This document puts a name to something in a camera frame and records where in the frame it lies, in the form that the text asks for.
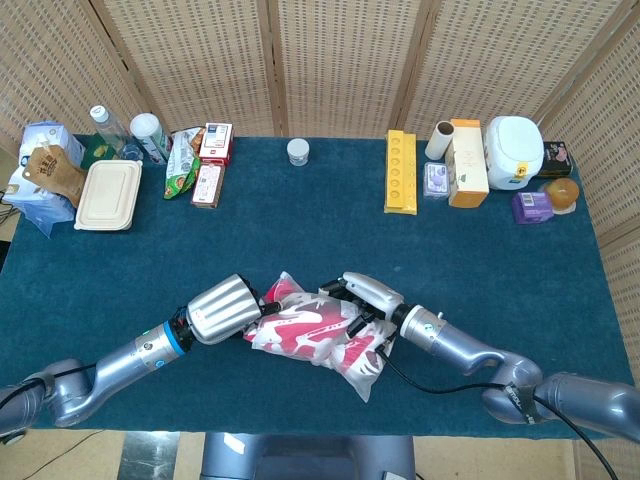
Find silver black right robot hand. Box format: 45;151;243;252
318;271;405;336

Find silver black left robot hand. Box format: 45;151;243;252
185;273;282;346

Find red white clothes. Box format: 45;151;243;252
249;277;391;386

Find red white snack bag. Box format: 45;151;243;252
242;271;399;404

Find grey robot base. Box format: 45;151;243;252
199;432;417;480

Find green snack bag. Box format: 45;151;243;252
163;126;206;201

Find teal table carpet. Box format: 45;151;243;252
0;134;630;441

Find flat red brown box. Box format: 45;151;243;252
190;163;226;210

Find yellow holder with holes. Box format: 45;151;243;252
383;129;419;216

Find clear box with purple soap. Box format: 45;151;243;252
422;161;451;201

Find orange white tissue box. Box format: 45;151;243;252
444;118;490;209

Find small white jar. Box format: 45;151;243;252
286;138;311;168

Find beige lidded lunch box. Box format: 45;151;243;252
73;159;144;232

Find red white carton box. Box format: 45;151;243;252
198;122;235;167

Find white paper roll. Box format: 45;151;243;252
424;120;456;161

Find purple package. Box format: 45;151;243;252
510;191;555;226

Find white green cylindrical can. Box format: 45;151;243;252
129;112;172;165

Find dark green packet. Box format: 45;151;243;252
79;142;121;171

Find white rice cooker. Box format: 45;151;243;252
483;115;545;191

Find wrapped brown bun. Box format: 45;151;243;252
538;177;581;216

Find clear plastic water bottle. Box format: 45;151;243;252
89;104;145;162

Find brown paper pouch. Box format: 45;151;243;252
22;145;89;209

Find dark box with pink print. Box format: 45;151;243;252
537;141;574;180

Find wicker folding screen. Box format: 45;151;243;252
0;0;640;361

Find blue white plastic package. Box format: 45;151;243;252
2;120;87;239

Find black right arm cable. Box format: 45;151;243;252
375;344;619;480

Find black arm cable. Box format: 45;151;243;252
0;363;96;407
375;344;619;480

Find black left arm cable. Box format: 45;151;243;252
0;363;96;407

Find black floor cables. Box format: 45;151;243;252
0;188;21;226

